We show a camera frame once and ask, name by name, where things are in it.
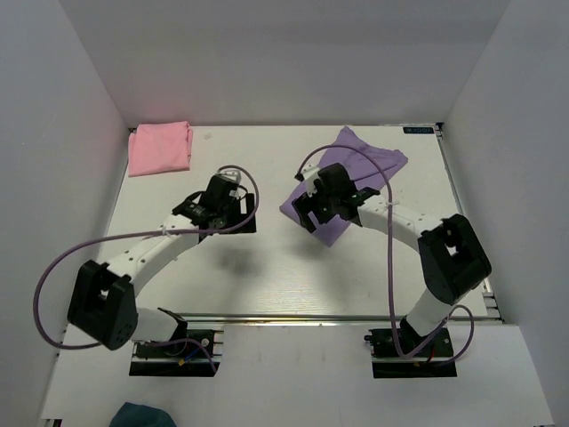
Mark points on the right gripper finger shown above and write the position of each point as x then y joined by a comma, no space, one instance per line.
319,217
303,206

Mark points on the blue table label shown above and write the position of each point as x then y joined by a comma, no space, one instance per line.
418,130

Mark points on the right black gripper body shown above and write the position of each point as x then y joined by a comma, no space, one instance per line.
323,200

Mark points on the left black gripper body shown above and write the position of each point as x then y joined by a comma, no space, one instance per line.
231,213

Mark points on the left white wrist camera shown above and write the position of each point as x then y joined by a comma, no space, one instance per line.
230,174

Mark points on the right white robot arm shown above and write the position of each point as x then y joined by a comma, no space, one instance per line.
453,260

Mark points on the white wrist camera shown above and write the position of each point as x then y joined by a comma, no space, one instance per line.
308,175
230,174

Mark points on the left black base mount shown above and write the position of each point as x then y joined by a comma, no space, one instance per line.
178,351

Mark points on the purple t shirt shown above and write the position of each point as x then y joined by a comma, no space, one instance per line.
360,170

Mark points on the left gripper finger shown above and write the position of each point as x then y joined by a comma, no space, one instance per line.
248,207
220,227

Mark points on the pink t shirt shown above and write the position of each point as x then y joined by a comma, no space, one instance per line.
160,148

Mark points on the dark teal cloth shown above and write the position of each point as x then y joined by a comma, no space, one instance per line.
135,415

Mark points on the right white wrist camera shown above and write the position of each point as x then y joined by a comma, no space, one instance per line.
308,175

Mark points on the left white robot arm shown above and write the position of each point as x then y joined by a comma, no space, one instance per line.
104,301

